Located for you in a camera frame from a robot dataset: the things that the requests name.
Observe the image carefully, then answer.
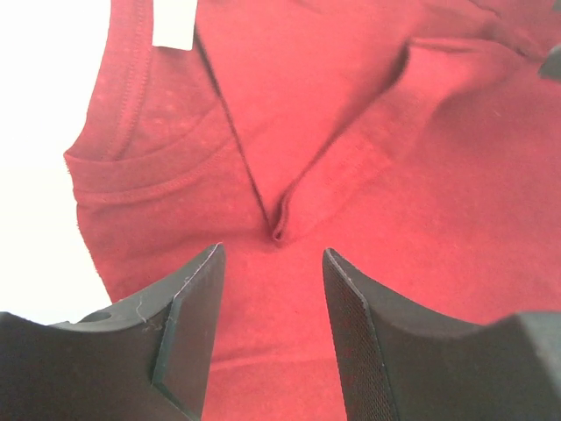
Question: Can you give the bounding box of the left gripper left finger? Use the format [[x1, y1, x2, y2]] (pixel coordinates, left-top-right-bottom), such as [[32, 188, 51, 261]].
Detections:
[[1, 244, 225, 420]]

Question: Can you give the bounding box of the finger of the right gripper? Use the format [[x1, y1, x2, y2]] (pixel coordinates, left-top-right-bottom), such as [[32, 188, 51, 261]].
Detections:
[[538, 44, 561, 82]]

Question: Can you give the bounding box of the dark red t shirt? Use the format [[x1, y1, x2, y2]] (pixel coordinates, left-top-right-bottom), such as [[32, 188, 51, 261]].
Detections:
[[65, 1, 560, 420]]

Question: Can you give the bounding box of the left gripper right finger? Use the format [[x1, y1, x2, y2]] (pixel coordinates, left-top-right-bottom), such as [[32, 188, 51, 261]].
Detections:
[[323, 249, 560, 420]]

